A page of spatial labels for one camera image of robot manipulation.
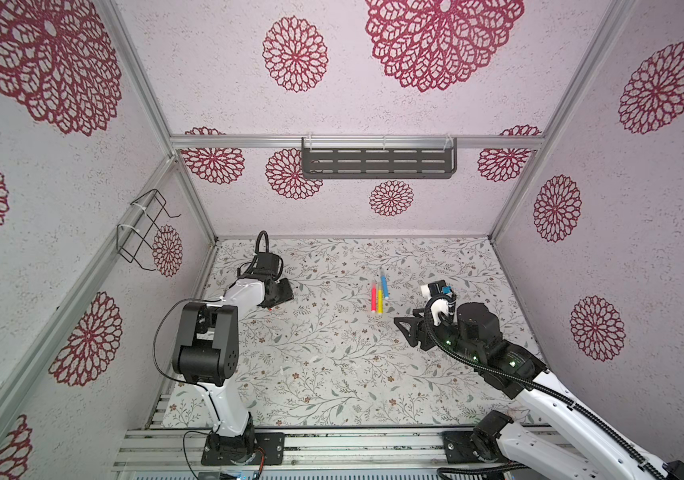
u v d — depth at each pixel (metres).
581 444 0.44
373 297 1.03
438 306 0.62
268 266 0.78
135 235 0.75
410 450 0.75
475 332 0.53
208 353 0.49
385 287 1.07
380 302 1.01
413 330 0.67
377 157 0.95
